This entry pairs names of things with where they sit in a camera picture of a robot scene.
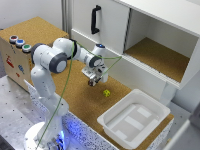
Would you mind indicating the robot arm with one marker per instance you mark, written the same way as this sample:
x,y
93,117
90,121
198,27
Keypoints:
x,y
45,80

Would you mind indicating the white sliding door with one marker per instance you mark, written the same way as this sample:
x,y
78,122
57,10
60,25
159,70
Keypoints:
x,y
106,24

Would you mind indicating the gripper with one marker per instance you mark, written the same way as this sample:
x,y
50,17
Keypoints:
x,y
94,74

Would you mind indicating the yellow block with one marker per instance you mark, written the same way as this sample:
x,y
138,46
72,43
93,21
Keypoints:
x,y
106,93

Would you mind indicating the white cabinet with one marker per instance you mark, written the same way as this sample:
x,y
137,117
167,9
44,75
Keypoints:
x,y
156,43

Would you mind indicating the blue button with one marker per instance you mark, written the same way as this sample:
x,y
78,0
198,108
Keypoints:
x,y
20,42

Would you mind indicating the white plastic box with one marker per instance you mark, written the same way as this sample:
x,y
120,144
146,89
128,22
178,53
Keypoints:
x,y
135,117

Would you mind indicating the green button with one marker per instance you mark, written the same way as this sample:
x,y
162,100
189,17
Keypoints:
x,y
26,48

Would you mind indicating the red button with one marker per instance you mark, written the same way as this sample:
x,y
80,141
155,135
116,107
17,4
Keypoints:
x,y
13,39

